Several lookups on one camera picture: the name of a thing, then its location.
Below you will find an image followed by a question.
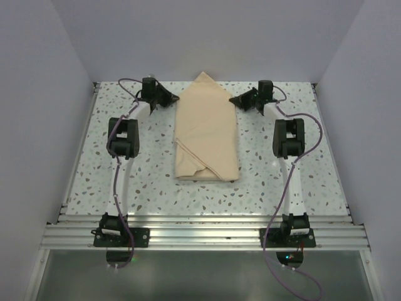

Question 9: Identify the beige cloth mat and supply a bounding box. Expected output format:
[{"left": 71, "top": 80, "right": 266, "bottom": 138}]
[{"left": 174, "top": 72, "right": 240, "bottom": 182}]

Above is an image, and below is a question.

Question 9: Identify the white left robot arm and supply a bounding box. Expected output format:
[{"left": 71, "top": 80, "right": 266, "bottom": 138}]
[{"left": 96, "top": 77, "right": 179, "bottom": 246}]

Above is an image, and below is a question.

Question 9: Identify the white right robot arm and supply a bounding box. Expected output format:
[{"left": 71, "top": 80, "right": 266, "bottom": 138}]
[{"left": 229, "top": 80, "right": 310, "bottom": 246}]

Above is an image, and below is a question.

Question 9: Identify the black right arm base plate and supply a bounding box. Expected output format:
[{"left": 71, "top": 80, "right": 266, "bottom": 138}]
[{"left": 259, "top": 228, "right": 316, "bottom": 248}]

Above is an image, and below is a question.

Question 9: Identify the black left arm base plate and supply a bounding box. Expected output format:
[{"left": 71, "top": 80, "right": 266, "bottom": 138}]
[{"left": 91, "top": 219, "right": 150, "bottom": 248}]

